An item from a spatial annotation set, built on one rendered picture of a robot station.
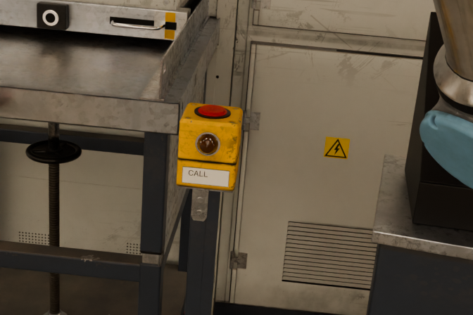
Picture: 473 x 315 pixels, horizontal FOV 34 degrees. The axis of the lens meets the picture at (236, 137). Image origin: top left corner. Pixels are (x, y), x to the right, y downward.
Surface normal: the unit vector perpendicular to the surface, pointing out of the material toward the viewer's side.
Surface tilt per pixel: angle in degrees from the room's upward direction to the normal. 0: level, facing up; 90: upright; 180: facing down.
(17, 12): 90
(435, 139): 130
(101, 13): 90
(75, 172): 90
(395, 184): 0
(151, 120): 90
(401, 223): 0
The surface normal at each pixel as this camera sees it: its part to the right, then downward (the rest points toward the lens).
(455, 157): -0.66, 0.72
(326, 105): -0.07, 0.34
